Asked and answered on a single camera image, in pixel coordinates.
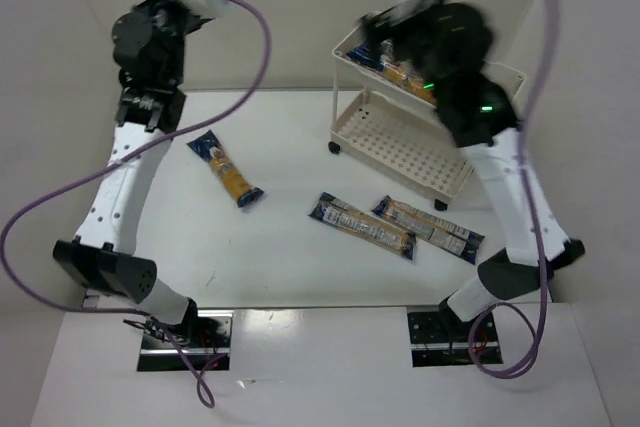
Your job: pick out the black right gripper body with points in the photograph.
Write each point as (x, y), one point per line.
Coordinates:
(382, 27)

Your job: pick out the spaghetti bag blue yellow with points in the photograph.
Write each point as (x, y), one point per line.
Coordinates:
(398, 73)
(209, 148)

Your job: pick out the spaghetti bag label side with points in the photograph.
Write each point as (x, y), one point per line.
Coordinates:
(443, 234)
(341, 215)

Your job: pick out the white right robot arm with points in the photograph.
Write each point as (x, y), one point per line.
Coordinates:
(484, 126)

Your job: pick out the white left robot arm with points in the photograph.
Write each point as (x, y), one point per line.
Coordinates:
(149, 49)

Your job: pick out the cream two-tier rolling cart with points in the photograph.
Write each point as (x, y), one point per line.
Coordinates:
(393, 131)

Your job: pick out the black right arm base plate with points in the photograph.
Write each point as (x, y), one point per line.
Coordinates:
(434, 345)

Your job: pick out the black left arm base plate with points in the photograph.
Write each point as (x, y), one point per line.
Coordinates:
(212, 347)

